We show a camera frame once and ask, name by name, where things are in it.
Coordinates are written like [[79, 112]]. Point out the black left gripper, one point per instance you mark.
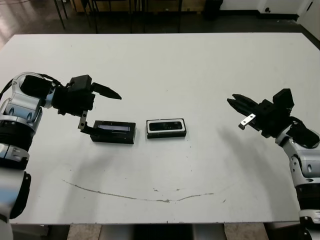
[[72, 102]]

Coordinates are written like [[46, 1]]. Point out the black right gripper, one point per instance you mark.
[[270, 120]]

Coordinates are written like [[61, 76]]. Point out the black box lid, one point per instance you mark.
[[115, 135]]

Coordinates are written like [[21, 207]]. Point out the black smartphone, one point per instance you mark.
[[165, 126]]

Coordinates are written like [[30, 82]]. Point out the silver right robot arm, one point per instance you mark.
[[305, 160]]

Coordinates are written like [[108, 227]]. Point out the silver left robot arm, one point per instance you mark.
[[17, 120]]

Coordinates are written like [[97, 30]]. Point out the black box base white insert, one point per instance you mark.
[[166, 135]]

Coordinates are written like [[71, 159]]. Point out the black round door stop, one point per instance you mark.
[[267, 9]]

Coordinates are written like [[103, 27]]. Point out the black trash bin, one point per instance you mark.
[[213, 10]]

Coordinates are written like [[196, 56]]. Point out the white door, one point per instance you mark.
[[310, 11]]

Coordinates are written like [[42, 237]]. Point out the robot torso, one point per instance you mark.
[[162, 232]]

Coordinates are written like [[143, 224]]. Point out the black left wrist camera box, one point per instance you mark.
[[80, 83]]

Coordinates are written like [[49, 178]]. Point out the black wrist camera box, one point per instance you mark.
[[282, 100], [80, 83]]

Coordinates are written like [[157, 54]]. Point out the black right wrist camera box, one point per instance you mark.
[[282, 100]]

